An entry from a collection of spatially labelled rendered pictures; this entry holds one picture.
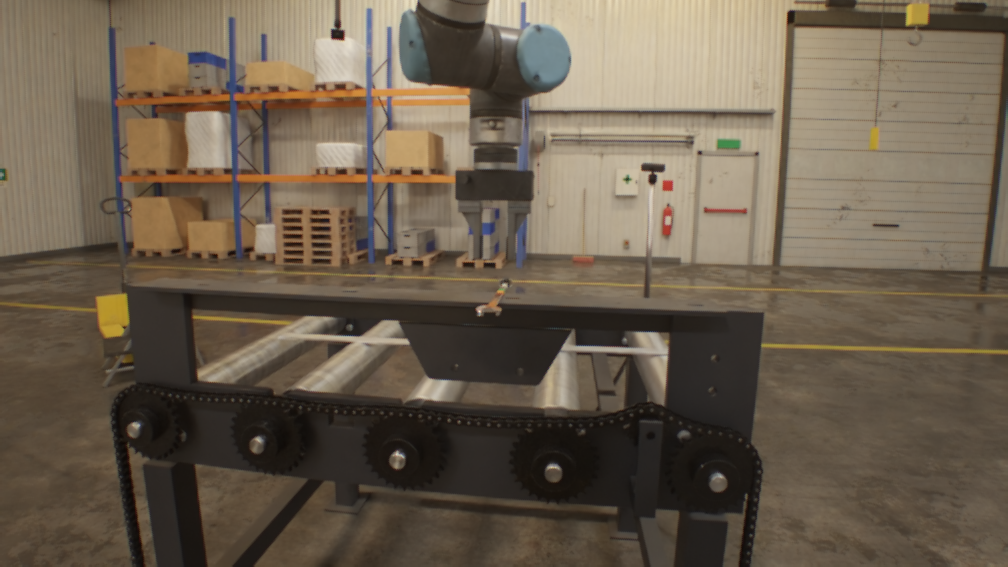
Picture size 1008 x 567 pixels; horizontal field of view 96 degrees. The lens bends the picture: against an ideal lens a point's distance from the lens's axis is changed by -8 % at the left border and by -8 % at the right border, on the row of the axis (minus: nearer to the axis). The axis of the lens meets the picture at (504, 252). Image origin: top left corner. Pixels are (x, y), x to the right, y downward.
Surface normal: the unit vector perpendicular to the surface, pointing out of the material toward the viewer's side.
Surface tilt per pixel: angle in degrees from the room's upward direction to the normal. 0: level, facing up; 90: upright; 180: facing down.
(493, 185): 90
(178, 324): 90
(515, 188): 90
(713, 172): 90
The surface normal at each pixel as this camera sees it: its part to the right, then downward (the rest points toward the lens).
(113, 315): 0.72, 0.10
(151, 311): -0.12, 0.12
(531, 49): 0.50, 0.11
